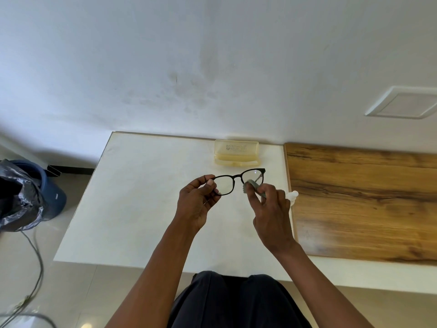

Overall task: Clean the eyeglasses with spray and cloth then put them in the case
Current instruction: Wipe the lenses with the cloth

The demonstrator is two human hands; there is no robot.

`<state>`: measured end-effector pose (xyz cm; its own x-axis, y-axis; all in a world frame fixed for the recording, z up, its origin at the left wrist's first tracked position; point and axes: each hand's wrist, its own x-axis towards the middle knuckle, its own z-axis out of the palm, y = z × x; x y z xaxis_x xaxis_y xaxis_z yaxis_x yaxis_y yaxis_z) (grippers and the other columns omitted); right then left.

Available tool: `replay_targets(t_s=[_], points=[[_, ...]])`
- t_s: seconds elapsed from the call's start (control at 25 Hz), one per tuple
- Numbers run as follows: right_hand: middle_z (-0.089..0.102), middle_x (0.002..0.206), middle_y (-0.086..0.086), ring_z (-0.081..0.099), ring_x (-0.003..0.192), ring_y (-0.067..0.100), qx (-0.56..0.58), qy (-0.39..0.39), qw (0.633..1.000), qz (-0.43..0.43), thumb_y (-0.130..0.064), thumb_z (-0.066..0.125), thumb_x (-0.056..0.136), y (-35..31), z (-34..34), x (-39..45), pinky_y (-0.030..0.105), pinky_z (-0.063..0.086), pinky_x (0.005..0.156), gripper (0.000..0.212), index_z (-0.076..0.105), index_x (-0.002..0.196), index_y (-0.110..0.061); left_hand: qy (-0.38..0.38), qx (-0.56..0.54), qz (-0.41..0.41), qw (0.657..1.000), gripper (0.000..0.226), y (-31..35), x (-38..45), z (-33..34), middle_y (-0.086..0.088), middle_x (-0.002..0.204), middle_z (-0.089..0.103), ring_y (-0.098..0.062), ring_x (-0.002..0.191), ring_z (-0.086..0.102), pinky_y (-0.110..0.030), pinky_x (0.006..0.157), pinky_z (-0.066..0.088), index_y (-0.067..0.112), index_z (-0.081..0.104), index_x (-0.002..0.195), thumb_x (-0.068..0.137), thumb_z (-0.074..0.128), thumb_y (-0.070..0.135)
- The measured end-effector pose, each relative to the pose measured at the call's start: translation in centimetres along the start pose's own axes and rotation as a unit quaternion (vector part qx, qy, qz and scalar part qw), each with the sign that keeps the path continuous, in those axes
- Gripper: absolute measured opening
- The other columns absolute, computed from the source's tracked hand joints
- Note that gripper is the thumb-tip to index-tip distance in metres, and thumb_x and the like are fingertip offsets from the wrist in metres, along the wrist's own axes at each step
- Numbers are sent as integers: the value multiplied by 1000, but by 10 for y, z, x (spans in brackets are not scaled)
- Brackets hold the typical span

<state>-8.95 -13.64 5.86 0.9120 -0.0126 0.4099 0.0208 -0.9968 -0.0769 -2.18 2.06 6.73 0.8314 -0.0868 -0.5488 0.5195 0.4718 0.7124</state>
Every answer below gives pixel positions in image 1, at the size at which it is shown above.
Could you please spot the person's left hand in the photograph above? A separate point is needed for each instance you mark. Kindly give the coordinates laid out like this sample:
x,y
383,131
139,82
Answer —
x,y
193,206

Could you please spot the person's right hand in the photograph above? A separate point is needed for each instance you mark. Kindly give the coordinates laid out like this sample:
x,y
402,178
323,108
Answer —
x,y
273,222

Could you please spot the person's left thumb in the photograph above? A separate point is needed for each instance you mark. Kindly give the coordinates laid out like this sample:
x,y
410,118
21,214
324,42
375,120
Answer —
x,y
201,179

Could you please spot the person's right thumb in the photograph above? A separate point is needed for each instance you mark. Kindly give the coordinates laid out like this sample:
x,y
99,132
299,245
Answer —
x,y
253,204

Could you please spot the grey cleaning cloth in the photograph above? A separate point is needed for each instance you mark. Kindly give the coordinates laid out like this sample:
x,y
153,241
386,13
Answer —
x,y
253,185

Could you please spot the black framed eyeglasses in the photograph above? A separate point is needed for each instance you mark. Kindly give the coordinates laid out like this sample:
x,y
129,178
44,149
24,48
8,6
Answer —
x,y
235,176

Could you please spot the person's left forearm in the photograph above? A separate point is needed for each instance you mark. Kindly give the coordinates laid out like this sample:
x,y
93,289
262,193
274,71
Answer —
x,y
155,280

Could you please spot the person's right forearm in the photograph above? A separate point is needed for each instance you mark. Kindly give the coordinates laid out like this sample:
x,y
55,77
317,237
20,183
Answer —
x,y
314,286

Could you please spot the small white bottle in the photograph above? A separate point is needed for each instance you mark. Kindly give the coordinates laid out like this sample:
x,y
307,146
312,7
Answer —
x,y
292,195

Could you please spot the yellow translucent glasses case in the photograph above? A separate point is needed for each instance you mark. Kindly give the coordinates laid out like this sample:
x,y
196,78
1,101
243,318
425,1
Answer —
x,y
236,152

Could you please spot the person's dark trousers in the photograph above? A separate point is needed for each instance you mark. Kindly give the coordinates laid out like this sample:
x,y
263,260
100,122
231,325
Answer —
x,y
235,300

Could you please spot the brown wooden board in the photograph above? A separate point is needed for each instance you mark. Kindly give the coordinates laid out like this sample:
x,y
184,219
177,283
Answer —
x,y
362,201

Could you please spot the blue plastic bin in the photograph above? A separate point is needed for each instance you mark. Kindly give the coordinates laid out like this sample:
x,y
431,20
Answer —
x,y
53,194

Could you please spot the black garbage bag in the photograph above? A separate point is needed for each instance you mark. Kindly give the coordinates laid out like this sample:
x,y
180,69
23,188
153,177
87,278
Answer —
x,y
18,198

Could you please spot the white wall plate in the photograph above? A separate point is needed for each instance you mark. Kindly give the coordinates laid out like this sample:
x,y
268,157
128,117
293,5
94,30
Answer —
x,y
404,103

